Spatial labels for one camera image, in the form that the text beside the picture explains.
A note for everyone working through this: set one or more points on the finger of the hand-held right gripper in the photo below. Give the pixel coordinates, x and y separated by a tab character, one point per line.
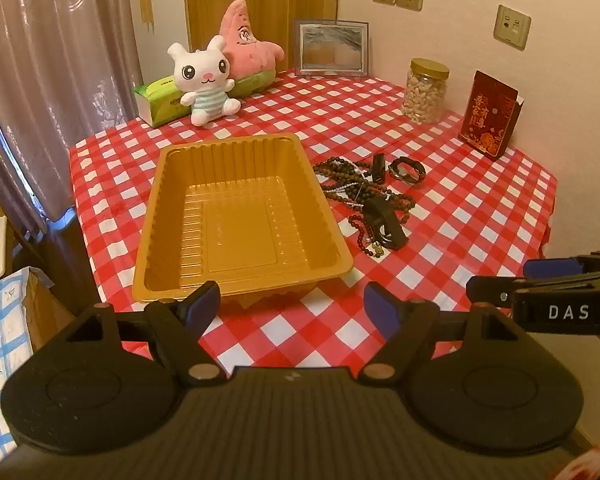
550	268
490	289

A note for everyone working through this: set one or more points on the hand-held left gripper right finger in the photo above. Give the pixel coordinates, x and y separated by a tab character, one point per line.
380	312

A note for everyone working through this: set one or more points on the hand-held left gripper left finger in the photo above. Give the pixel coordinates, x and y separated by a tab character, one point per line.
200	310

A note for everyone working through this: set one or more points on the black hair clip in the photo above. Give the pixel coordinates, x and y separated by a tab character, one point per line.
387	225

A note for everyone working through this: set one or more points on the golden plastic tray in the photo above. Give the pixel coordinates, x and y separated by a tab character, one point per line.
240	225

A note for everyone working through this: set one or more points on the black bangle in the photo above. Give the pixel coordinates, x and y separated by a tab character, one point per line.
394	170

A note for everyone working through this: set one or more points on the small black rectangular clip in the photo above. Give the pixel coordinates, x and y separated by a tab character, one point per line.
378	167

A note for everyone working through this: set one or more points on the red white checkered tablecloth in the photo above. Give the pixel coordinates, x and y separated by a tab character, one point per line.
455	220

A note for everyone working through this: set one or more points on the cardboard box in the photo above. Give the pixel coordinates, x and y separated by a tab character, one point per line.
45	310

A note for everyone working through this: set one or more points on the red gold printed box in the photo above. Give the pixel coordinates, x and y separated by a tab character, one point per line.
485	115

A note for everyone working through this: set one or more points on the blue white checked cloth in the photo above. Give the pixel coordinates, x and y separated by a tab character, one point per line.
0	340

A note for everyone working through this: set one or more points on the peanut jar with gold lid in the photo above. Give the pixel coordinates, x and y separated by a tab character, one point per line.
425	95

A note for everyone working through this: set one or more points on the white rabbit plush toy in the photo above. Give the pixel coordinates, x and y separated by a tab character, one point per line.
202	72

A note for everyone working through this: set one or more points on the pink starfish plush toy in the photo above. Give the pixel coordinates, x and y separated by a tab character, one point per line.
250	50

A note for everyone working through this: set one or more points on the grey sheer curtain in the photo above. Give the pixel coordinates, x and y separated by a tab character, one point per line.
55	60

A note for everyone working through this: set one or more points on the wooden door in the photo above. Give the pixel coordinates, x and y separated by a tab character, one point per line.
280	0

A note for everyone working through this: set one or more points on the beige wall switch socket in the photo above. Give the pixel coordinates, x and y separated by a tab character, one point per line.
512	27

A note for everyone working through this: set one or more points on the clear picture frame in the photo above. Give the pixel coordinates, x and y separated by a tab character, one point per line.
330	50

